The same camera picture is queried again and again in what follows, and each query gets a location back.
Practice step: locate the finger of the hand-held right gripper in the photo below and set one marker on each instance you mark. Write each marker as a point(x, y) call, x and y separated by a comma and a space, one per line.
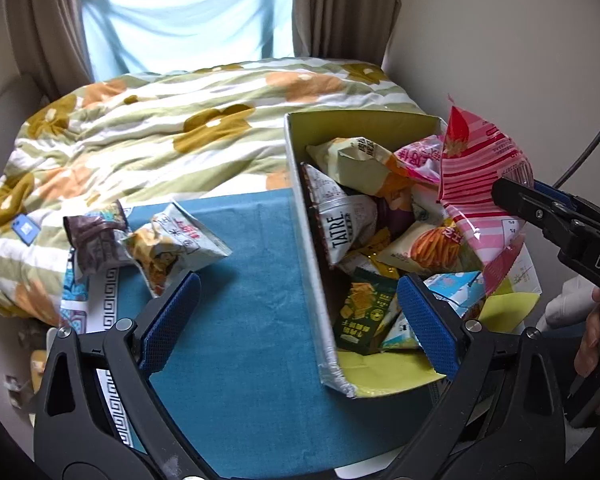
point(522, 200)
point(562, 195)

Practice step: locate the floral striped blanket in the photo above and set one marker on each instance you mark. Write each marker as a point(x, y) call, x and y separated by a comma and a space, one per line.
point(155, 125)

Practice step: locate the white yellow snack bag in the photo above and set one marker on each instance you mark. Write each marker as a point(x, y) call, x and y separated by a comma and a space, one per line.
point(170, 245)

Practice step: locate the pile of snack packets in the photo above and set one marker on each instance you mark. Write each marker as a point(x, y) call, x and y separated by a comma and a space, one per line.
point(420, 250)

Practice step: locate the person's right hand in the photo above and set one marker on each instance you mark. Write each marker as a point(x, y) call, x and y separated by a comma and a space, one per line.
point(591, 340)

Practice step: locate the teal table cloth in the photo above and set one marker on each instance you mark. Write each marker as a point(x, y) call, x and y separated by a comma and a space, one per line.
point(250, 310)

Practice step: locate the light blue window cloth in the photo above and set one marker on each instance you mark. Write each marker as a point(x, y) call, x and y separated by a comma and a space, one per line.
point(180, 15)

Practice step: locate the white headboard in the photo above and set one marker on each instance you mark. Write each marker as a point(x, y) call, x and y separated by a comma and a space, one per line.
point(10, 110)

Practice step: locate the yellow-green cardboard box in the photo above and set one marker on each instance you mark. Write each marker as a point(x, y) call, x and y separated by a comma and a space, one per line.
point(307, 260)

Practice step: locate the white key-pattern bag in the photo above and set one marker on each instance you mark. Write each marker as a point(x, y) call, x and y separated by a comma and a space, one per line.
point(100, 300)

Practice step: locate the brown curtain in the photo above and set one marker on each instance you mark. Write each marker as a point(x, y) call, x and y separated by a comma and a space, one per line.
point(345, 10)
point(50, 25)

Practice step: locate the pink striped snack bag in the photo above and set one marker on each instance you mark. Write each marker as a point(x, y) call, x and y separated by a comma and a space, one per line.
point(475, 175)

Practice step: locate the yellow box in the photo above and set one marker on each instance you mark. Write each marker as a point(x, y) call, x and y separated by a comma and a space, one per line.
point(38, 367)

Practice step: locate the grey white chip bag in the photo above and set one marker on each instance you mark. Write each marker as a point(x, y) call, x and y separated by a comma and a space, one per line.
point(342, 215)

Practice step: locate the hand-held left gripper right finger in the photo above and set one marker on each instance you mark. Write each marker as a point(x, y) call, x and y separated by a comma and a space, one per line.
point(427, 325)

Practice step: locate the purple snack bag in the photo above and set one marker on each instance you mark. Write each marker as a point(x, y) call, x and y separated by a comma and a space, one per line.
point(386, 212)

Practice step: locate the brown snack bag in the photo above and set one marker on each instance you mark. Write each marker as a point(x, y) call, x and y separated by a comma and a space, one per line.
point(95, 245)

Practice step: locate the small blue card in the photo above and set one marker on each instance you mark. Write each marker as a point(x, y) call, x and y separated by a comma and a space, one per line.
point(26, 229)

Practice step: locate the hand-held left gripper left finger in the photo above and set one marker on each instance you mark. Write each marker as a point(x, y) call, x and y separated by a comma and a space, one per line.
point(172, 320)

